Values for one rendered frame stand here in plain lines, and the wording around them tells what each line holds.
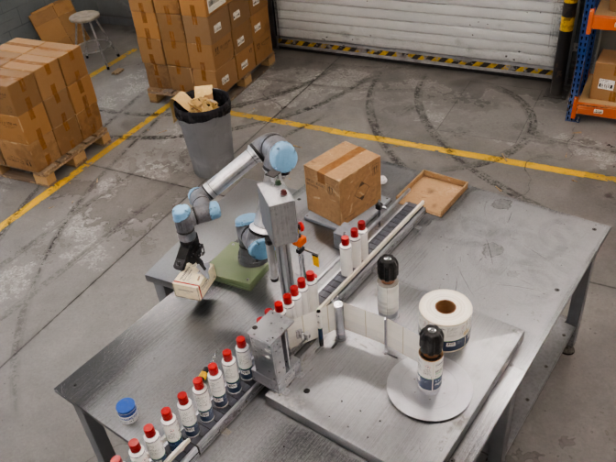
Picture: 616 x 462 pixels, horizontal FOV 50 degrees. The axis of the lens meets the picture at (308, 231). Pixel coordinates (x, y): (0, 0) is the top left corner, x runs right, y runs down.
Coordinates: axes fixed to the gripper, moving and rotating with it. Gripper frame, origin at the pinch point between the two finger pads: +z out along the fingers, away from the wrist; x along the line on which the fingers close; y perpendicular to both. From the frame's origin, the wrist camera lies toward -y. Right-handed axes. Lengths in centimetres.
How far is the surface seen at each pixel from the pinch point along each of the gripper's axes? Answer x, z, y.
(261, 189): -39, -52, 0
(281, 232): -49, -39, -7
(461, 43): -45, 68, 446
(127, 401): -5, 6, -64
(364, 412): -89, 8, -43
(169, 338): 1.0, 12.7, -25.6
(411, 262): -85, 13, 48
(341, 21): 81, 57, 462
